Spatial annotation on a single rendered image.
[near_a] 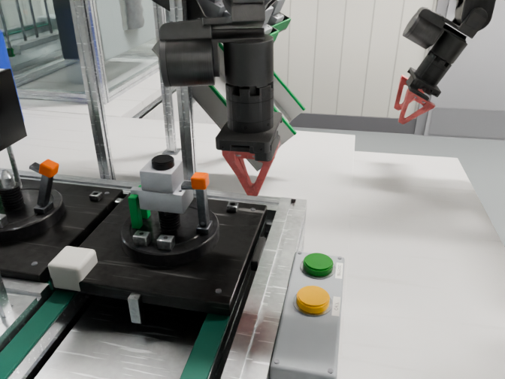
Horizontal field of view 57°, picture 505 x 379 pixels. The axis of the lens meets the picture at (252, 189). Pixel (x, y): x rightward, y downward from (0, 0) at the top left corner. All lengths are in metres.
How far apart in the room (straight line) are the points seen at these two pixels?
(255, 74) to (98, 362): 0.38
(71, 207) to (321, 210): 0.48
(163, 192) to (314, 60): 3.14
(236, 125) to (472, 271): 0.50
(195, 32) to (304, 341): 0.36
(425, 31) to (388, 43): 2.62
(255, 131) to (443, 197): 0.62
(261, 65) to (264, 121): 0.07
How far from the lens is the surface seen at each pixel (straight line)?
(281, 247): 0.68
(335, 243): 0.87
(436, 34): 1.08
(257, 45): 0.52
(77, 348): 0.63
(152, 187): 0.63
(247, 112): 0.54
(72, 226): 0.75
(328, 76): 3.72
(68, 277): 0.64
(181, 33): 0.54
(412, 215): 0.99
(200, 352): 0.55
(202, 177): 0.61
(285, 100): 1.06
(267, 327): 0.55
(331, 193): 1.03
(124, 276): 0.63
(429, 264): 0.86
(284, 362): 0.52
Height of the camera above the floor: 1.35
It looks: 28 degrees down
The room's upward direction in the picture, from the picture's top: straight up
